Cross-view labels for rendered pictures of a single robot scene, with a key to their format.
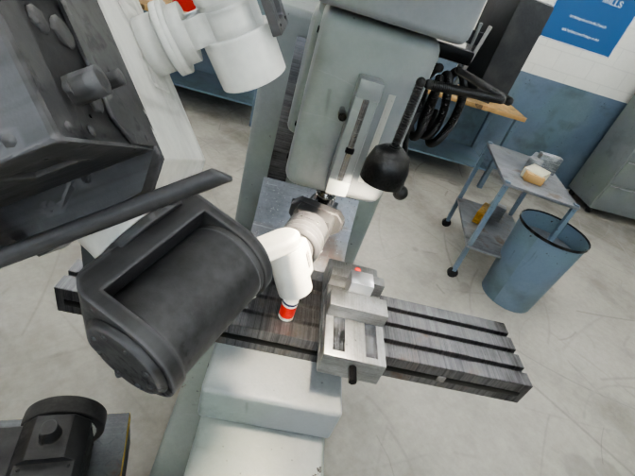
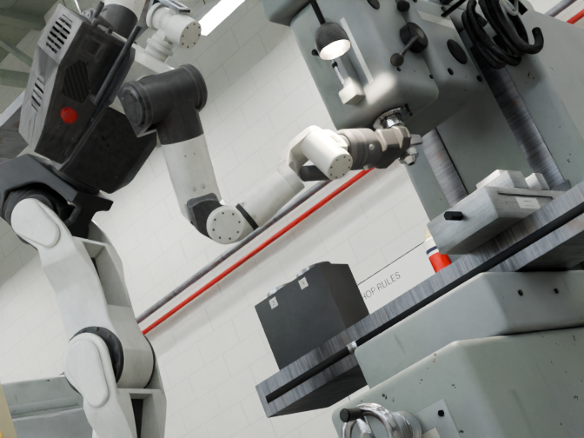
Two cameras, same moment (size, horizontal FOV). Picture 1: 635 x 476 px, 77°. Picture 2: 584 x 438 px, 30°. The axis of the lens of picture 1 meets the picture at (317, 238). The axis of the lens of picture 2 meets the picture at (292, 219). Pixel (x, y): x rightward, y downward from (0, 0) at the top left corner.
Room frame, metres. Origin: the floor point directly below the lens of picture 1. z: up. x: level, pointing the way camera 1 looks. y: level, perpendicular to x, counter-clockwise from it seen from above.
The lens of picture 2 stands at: (-1.04, -1.34, 0.38)
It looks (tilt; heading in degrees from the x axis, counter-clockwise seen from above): 20 degrees up; 44
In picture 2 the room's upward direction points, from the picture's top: 23 degrees counter-clockwise
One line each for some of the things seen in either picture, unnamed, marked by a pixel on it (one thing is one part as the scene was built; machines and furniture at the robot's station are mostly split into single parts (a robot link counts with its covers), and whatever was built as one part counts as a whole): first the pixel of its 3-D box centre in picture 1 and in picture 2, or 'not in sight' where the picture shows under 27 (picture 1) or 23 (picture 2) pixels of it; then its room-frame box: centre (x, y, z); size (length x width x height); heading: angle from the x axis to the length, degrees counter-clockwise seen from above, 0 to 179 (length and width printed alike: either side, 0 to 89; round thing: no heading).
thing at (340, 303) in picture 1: (356, 307); (489, 197); (0.75, -0.15, 1.01); 0.15 x 0.06 x 0.04; 97
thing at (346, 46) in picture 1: (353, 105); (363, 58); (0.79, 0.01, 1.47); 0.21 x 0.19 x 0.32; 98
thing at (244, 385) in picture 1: (280, 335); (491, 333); (0.78, 0.01, 0.78); 0.50 x 0.35 x 0.12; 8
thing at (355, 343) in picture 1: (352, 309); (503, 213); (0.78, -0.15, 0.97); 0.35 x 0.15 x 0.11; 7
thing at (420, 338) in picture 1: (309, 317); (494, 275); (0.79, -0.05, 0.88); 1.24 x 0.23 x 0.08; 98
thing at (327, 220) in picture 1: (309, 227); (373, 149); (0.69, 0.02, 1.23); 0.13 x 0.12 x 0.10; 84
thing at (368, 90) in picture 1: (351, 139); (336, 60); (0.68, 0.00, 1.45); 0.04 x 0.04 x 0.21; 8
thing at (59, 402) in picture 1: (65, 422); not in sight; (0.50, 0.50, 0.50); 0.20 x 0.05 x 0.20; 113
